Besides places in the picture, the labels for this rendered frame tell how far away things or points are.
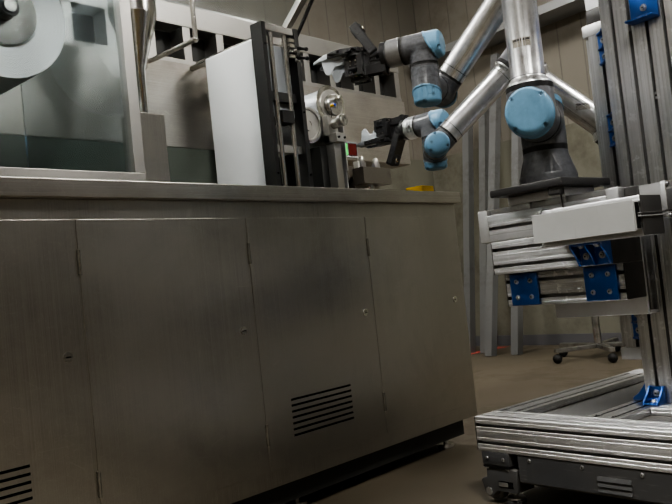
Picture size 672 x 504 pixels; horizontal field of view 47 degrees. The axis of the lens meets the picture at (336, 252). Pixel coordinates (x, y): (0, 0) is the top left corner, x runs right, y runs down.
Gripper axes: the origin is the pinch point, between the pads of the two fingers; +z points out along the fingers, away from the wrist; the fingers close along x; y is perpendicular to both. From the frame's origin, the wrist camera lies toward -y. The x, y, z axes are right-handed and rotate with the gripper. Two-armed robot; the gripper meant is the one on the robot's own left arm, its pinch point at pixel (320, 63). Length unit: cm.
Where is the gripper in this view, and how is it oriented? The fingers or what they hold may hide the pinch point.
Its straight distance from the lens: 224.5
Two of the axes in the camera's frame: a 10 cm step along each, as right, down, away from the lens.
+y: 0.5, 9.8, -1.7
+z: -9.0, 1.2, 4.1
